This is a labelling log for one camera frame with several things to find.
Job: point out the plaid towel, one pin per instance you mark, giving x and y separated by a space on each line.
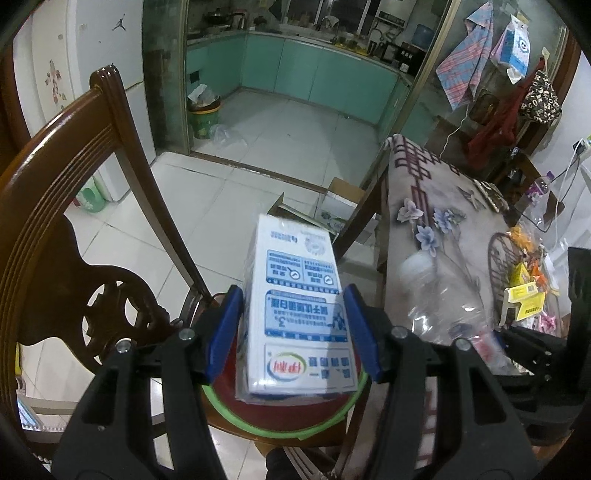
461 60

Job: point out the white blue milk carton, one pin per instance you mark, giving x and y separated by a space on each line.
295 304

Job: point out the brown patterned pouch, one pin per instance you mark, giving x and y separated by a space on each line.
490 196

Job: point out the floral printed tablecloth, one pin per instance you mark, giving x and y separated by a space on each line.
443 203

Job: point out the blue water jug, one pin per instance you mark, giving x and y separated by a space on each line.
422 36

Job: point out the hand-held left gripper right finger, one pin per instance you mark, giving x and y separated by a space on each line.
363 338

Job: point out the carved wooden chair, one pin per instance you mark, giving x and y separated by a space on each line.
46 184

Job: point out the yellow box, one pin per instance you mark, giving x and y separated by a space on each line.
524 300

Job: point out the white charger plug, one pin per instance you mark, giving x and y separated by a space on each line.
581 147

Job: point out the red basin with green rim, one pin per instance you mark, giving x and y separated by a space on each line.
277 412

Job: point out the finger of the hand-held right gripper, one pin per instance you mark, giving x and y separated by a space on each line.
531 348

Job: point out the clear plastic bottle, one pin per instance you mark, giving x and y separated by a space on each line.
434 295

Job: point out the plain wooden chair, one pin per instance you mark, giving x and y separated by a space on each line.
521 166

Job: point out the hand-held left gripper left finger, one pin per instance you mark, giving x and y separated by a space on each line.
224 333

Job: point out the clear plastic bag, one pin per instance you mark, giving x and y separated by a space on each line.
226 134

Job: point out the clear bag of orange snacks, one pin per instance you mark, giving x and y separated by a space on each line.
535 244

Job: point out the green trash bin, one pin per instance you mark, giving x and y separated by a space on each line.
203 122

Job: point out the leopard print bag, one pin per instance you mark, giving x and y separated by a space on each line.
540 99

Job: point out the white blue hanging bag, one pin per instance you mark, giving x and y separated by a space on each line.
515 46

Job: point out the purple capped bottle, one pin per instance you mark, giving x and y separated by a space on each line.
541 187

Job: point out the open cardboard box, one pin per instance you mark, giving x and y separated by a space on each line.
341 203

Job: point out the white refrigerator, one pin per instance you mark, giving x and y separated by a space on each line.
83 46

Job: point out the red hanging cloth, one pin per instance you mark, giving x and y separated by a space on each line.
503 120

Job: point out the green plastic container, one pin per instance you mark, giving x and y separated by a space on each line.
92 196

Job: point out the teal kitchen cabinets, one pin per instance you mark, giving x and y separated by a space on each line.
300 64

